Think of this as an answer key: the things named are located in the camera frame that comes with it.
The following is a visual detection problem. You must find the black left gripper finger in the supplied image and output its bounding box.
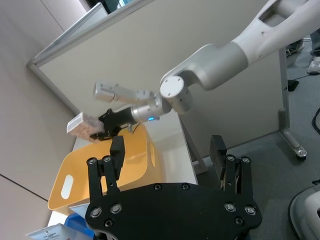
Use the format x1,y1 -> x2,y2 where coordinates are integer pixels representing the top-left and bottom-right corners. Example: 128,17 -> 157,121
209,134 -> 254,199

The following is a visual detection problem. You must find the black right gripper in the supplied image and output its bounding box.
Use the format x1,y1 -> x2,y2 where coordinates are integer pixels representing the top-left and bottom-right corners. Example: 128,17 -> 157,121
86,106 -> 138,201

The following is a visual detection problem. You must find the yellow plastic basket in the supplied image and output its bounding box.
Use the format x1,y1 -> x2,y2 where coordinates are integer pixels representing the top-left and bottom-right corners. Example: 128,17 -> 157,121
47,124 -> 165,216

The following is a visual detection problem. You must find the blue plastic bin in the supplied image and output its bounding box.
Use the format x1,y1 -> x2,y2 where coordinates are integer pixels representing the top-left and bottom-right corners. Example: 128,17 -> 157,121
64,212 -> 96,240

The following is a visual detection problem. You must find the small black floor object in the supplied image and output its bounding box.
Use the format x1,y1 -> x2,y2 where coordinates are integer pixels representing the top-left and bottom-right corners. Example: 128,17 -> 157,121
286,79 -> 300,92

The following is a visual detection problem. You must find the person's shoe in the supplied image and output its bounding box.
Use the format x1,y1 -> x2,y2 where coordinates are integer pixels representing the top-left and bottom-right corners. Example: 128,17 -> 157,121
284,37 -> 305,59
306,55 -> 320,76

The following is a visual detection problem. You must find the person's leg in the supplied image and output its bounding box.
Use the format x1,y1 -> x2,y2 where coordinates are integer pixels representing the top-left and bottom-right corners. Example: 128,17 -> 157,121
309,29 -> 320,58

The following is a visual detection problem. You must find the thin dark gripper cable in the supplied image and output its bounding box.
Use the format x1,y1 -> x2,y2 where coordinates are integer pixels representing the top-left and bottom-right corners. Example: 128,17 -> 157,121
124,121 -> 141,134

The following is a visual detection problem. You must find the beige partition panel, grey frame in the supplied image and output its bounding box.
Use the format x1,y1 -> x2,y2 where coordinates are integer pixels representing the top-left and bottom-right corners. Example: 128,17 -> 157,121
26,0 -> 308,174

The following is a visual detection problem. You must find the black floor cable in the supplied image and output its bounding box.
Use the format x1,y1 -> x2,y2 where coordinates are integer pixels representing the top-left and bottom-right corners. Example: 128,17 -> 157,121
310,107 -> 320,141

